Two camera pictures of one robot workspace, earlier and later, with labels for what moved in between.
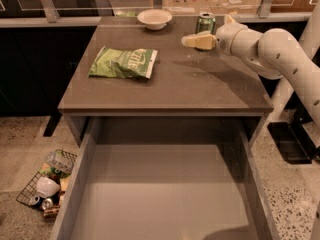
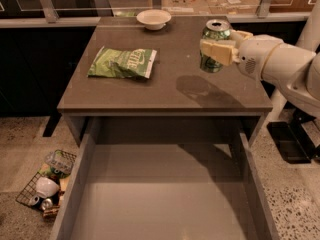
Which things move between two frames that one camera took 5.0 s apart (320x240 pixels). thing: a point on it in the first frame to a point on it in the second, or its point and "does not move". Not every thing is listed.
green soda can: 206,22 to 216,29
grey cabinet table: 187,83 does not move
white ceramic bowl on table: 155,19 does not move
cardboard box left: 185,0 does not move
